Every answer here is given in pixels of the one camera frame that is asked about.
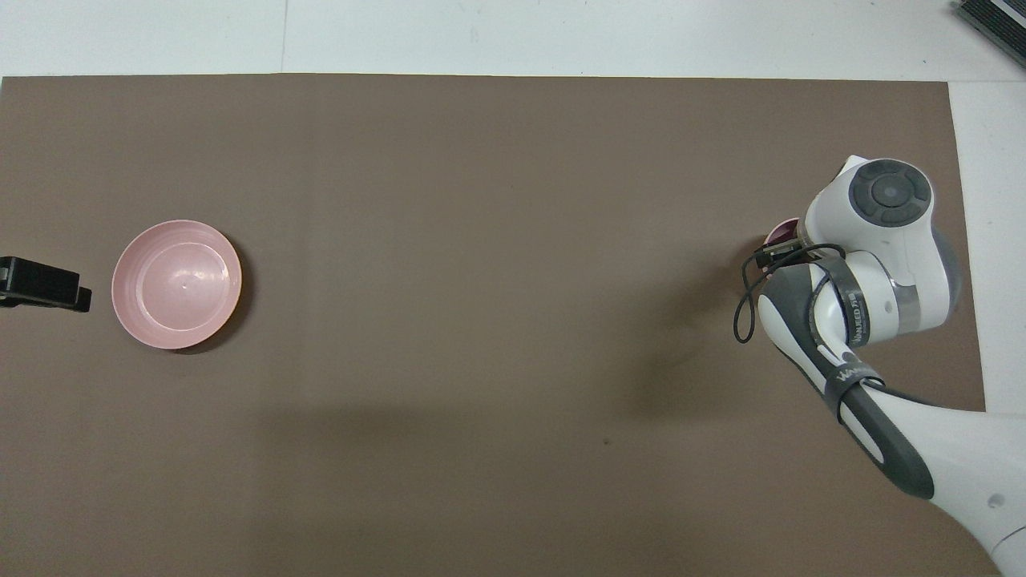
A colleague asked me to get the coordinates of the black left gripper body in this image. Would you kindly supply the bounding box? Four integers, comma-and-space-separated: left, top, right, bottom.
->
0, 256, 91, 313

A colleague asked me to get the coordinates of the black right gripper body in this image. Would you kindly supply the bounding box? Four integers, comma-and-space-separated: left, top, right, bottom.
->
755, 243, 805, 270

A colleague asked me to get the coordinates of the dark grey ribbed device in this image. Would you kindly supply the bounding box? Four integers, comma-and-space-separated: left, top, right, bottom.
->
954, 0, 1026, 69

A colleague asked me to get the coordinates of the pink plate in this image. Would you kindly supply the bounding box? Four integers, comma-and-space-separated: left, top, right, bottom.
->
111, 219, 243, 351

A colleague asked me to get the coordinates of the pink bowl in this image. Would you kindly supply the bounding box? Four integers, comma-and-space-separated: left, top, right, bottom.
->
765, 218, 804, 249

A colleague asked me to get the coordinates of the brown table mat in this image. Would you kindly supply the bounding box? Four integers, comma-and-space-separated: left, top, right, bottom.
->
0, 74, 1005, 577

